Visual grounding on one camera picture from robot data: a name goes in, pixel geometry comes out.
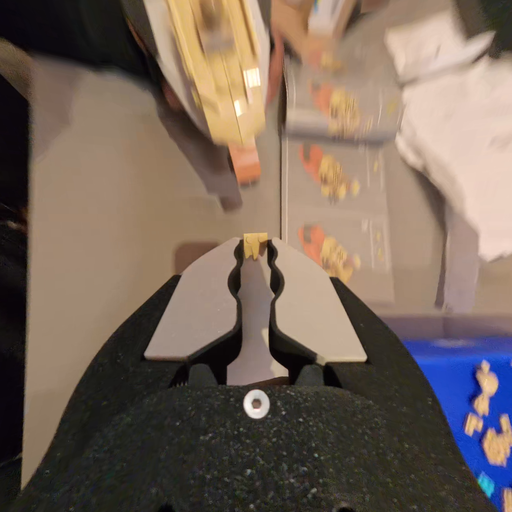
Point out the pile of loose tan bricks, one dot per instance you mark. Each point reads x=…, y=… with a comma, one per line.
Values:
x=496, y=444

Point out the blue plastic bin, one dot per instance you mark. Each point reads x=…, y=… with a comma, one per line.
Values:
x=440, y=380

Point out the white printed paper bag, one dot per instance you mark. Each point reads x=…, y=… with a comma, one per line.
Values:
x=460, y=140

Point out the torn white paper bag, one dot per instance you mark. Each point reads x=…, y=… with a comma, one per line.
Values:
x=432, y=48

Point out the tan and orange brick model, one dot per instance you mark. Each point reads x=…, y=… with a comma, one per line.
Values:
x=224, y=80

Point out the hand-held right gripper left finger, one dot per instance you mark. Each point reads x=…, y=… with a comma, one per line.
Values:
x=192, y=316

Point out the grey instruction booklet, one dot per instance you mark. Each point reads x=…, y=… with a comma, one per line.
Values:
x=360, y=260

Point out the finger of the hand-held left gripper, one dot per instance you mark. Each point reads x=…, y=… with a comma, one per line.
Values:
x=264, y=32
x=164, y=32

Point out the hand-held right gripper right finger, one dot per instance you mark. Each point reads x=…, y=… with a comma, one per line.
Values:
x=316, y=316

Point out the tan claw brick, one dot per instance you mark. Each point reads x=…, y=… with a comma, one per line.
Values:
x=254, y=244

